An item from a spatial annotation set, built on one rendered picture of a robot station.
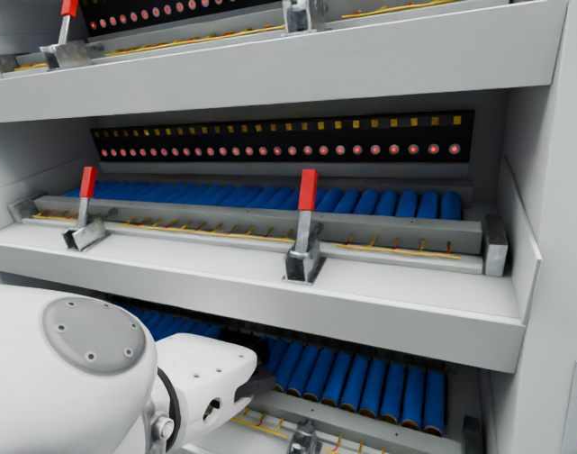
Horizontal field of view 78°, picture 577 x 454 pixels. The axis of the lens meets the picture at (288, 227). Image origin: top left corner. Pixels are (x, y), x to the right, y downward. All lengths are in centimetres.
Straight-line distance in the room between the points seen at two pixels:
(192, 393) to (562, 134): 29
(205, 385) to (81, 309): 14
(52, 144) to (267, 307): 46
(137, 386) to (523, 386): 23
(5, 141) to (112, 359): 49
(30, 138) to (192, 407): 47
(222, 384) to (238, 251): 12
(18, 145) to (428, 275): 56
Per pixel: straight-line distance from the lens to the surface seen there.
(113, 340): 18
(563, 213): 26
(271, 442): 42
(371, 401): 42
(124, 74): 38
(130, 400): 18
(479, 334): 28
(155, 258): 39
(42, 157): 65
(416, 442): 39
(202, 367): 32
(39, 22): 69
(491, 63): 27
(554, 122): 26
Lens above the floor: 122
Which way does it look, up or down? 10 degrees down
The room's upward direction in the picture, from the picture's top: straight up
